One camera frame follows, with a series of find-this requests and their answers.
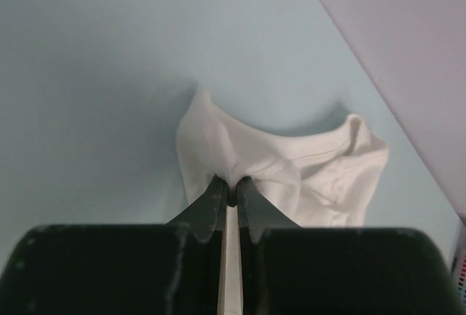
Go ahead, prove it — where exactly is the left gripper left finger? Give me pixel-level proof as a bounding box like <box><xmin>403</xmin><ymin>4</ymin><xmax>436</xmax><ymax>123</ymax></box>
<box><xmin>167</xmin><ymin>176</ymin><xmax>229</xmax><ymax>241</ymax></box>

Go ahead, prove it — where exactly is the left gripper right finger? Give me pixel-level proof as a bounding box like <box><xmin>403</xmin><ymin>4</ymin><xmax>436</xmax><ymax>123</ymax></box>
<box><xmin>235</xmin><ymin>177</ymin><xmax>299</xmax><ymax>242</ymax></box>

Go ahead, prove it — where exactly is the white robot print t-shirt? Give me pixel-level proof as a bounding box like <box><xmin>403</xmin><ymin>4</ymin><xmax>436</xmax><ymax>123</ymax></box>
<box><xmin>175</xmin><ymin>87</ymin><xmax>390</xmax><ymax>315</ymax></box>

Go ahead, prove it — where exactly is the white plastic laundry basket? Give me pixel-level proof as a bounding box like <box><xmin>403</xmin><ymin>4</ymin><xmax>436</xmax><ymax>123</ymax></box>
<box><xmin>451</xmin><ymin>215</ymin><xmax>466</xmax><ymax>308</ymax></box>

